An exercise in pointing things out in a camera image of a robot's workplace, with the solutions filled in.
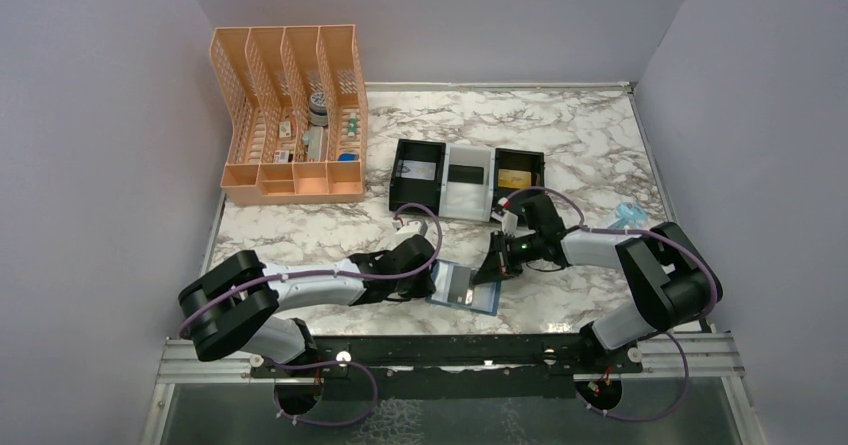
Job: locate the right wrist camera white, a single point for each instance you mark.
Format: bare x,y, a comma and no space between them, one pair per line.
507,219

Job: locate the round tin in organizer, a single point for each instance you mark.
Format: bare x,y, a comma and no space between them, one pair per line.
317,110

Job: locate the gold card in right tray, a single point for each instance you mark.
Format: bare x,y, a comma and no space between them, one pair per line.
514,179

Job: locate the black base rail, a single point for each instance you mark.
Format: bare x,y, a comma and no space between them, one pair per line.
327,359

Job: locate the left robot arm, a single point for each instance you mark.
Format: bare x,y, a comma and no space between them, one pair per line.
233,307

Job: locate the white middle card tray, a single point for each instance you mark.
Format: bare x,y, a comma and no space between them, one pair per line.
468,201

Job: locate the light blue tape dispenser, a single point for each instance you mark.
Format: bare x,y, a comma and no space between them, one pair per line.
626,216

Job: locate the green white small bottle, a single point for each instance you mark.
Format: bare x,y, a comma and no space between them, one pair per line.
352,126

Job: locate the orange plastic desk organizer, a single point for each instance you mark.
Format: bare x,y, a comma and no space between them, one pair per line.
266,75

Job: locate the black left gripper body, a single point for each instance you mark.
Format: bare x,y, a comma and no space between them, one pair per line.
418,286

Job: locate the silver card in left tray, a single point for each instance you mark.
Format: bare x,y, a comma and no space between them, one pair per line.
418,170

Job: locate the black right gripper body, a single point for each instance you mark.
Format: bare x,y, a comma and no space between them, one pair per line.
524,248

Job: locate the white red labelled box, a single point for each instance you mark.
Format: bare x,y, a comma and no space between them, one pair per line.
282,156

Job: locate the blue object in organizer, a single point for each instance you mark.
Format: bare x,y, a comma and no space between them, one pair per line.
347,158

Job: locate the blue card holder wallet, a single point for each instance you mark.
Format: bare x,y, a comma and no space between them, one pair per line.
485,299

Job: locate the black left card tray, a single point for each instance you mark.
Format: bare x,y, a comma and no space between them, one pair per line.
427,193

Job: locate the black card in middle tray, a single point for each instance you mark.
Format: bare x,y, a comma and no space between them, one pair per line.
466,174

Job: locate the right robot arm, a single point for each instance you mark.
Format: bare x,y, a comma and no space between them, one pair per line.
669,282

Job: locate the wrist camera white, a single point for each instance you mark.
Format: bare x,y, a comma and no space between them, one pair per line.
407,230
507,219

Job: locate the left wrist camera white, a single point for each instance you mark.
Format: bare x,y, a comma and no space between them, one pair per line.
407,230

